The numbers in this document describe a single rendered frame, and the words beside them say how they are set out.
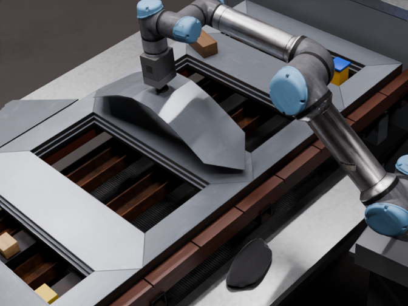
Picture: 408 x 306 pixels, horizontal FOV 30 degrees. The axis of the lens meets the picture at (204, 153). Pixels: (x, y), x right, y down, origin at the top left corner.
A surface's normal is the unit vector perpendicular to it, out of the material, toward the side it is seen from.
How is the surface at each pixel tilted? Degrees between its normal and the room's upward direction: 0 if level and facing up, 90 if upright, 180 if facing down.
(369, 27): 90
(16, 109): 0
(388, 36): 90
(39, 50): 0
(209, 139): 30
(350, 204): 0
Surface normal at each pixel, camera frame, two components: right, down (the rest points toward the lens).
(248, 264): -0.23, -0.78
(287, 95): -0.65, 0.41
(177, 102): 0.13, -0.59
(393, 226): -0.49, 0.62
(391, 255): -0.02, -0.78
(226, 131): 0.28, -0.45
